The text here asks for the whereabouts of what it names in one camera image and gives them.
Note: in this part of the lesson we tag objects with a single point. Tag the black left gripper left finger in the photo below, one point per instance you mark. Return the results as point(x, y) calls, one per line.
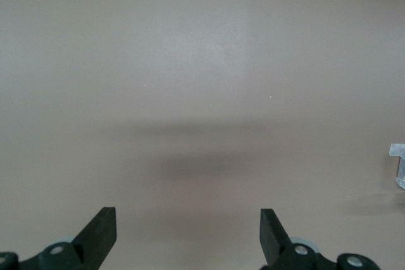
point(95, 238)

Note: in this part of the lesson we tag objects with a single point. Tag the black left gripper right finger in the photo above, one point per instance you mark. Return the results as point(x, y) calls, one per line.
point(275, 244)

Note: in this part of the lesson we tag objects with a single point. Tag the clear plastic egg box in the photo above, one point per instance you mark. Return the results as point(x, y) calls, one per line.
point(402, 172)

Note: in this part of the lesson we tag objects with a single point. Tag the clear tape strip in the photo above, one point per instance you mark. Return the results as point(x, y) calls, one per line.
point(397, 150)

